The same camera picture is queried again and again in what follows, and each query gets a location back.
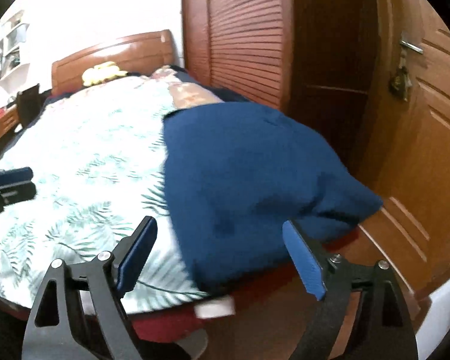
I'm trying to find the wooden bed headboard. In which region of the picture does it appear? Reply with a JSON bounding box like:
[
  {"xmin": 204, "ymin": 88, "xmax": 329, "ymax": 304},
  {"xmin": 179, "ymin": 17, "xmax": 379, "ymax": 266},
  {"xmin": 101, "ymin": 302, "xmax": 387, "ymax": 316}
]
[{"xmin": 50, "ymin": 29, "xmax": 177, "ymax": 96}]

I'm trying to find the wooden desk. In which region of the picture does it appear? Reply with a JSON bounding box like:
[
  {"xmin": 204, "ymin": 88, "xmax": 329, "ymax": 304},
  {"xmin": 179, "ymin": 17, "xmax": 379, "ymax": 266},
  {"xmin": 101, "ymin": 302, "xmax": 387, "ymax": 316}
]
[{"xmin": 0, "ymin": 103, "xmax": 23, "ymax": 154}]

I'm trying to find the wooden door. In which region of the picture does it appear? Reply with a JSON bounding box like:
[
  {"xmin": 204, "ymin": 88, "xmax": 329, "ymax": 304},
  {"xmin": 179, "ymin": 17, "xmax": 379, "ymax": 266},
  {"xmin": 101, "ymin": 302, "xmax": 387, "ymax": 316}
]
[{"xmin": 354, "ymin": 0, "xmax": 450, "ymax": 301}]

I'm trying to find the leaf print bed sheet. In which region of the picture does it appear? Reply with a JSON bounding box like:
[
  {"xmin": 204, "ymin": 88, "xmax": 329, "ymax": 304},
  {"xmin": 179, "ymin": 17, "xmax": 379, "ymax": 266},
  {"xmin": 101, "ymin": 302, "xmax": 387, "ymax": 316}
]
[{"xmin": 0, "ymin": 79, "xmax": 211, "ymax": 316}]

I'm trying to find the yellow plush toy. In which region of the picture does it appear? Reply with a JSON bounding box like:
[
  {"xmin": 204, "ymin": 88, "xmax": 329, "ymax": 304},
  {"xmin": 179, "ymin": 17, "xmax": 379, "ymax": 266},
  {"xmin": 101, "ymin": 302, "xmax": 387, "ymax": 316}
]
[{"xmin": 81, "ymin": 63, "xmax": 126, "ymax": 85}]

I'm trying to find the navy blue suit jacket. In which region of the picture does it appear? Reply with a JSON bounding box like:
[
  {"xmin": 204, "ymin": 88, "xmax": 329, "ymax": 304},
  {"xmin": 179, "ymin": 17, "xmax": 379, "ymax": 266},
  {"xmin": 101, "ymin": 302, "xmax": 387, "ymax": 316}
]
[{"xmin": 161, "ymin": 101, "xmax": 384, "ymax": 295}]

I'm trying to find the white wall shelf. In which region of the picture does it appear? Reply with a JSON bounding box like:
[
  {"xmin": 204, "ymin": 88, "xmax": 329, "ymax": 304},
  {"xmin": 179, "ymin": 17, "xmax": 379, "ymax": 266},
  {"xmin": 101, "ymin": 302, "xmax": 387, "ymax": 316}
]
[{"xmin": 0, "ymin": 9, "xmax": 31, "ymax": 83}]

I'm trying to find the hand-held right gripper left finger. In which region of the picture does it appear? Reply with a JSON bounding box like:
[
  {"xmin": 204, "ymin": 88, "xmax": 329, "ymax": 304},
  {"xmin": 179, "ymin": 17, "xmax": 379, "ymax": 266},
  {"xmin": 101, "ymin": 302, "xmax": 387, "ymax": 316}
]
[{"xmin": 22, "ymin": 215, "xmax": 159, "ymax": 360}]

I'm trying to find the metal door handle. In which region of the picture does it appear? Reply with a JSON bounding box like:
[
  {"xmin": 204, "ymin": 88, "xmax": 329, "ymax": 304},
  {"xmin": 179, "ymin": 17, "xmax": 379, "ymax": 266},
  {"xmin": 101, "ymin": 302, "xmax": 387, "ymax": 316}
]
[{"xmin": 399, "ymin": 34, "xmax": 424, "ymax": 55}]

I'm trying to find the hanging key bunch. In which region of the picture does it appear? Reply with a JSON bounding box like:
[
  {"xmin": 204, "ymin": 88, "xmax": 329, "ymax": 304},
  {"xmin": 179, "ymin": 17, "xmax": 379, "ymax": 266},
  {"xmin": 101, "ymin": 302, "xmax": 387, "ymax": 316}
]
[{"xmin": 388, "ymin": 58, "xmax": 413, "ymax": 102}]

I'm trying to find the wooden louvered wardrobe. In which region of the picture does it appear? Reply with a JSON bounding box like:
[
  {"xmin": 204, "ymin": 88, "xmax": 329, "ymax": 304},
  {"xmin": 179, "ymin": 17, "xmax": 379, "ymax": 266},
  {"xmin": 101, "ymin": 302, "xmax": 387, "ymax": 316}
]
[{"xmin": 180, "ymin": 0, "xmax": 379, "ymax": 177}]

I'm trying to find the floral quilt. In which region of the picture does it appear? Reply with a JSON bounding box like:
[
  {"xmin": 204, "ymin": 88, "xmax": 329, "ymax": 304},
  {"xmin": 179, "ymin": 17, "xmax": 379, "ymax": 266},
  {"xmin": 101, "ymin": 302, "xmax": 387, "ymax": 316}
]
[{"xmin": 146, "ymin": 67, "xmax": 226, "ymax": 111}]

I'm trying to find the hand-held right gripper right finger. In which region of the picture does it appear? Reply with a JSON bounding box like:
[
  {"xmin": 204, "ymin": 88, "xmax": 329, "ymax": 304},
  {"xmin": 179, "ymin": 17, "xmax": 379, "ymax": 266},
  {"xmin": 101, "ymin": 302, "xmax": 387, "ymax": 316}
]
[{"xmin": 282, "ymin": 219, "xmax": 417, "ymax": 360}]

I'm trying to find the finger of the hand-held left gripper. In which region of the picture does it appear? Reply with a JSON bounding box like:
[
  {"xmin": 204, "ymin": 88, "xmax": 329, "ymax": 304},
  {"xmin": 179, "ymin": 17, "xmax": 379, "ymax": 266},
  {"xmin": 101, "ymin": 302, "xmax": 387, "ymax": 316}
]
[
  {"xmin": 0, "ymin": 182, "xmax": 36, "ymax": 208},
  {"xmin": 0, "ymin": 167, "xmax": 34, "ymax": 187}
]

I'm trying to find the black chair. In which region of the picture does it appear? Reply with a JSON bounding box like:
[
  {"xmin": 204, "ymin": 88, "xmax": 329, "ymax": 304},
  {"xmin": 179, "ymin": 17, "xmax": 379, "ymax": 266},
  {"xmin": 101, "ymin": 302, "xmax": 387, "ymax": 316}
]
[{"xmin": 16, "ymin": 83, "xmax": 42, "ymax": 130}]

